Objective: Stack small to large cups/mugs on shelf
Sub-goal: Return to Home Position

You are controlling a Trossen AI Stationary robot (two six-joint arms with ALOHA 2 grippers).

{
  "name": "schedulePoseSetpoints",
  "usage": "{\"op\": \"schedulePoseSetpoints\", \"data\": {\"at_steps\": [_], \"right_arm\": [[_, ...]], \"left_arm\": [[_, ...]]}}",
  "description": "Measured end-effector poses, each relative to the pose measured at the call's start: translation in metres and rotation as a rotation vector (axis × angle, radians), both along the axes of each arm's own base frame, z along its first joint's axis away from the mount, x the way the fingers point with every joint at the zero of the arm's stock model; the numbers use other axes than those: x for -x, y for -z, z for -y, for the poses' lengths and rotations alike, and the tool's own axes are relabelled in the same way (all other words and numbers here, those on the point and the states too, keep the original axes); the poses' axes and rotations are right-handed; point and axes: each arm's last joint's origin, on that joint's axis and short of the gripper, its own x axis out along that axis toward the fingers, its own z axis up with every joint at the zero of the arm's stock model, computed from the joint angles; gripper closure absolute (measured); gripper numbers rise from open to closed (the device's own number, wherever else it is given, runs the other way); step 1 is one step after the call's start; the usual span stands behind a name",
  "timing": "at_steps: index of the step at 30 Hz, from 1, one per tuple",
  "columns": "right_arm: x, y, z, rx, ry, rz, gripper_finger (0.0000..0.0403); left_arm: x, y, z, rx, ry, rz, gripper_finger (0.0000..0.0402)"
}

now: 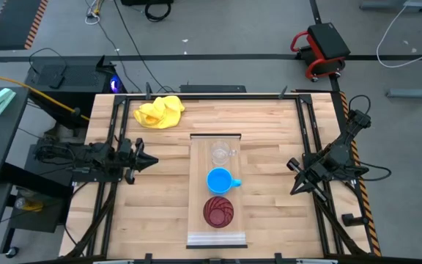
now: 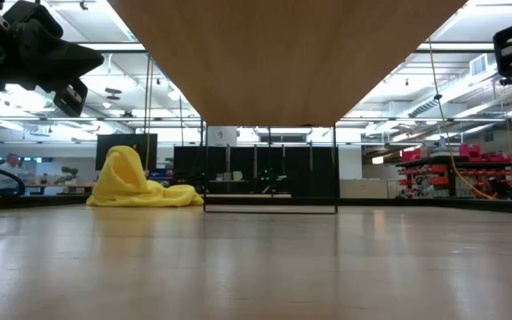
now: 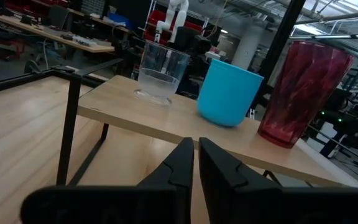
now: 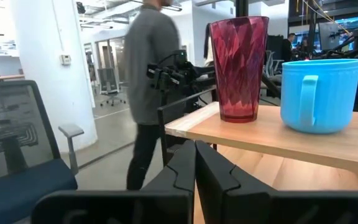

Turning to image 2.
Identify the white low cabinet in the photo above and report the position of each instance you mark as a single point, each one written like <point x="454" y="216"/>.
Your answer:
<point x="362" y="189"/>

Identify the black aluminium table frame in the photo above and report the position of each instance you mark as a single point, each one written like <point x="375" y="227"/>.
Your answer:
<point x="416" y="203"/>

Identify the black monitor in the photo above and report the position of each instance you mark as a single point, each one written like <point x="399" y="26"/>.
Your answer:
<point x="105" y="151"/>

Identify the white air vent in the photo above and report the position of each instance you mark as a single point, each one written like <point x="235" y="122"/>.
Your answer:
<point x="478" y="65"/>

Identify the small potted plant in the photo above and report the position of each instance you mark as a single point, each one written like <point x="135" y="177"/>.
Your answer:
<point x="68" y="174"/>

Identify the rack with red bins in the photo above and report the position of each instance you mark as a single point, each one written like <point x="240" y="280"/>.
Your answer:
<point x="438" y="171"/>

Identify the background robot with green light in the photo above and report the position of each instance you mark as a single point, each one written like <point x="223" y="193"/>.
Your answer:
<point x="269" y="180"/>

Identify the person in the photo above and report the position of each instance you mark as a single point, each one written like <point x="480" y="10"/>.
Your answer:
<point x="9" y="171"/>

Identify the white pitcher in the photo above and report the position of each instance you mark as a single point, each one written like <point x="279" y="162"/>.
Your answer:
<point x="237" y="175"/>

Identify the black ceiling device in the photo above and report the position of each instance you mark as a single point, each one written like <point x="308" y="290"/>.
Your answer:
<point x="510" y="81"/>

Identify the yellow cloth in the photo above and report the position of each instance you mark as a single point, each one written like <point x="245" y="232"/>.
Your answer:
<point x="127" y="186"/>

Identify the black partition wall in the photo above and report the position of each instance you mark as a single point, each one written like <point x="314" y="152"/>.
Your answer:
<point x="300" y="171"/>

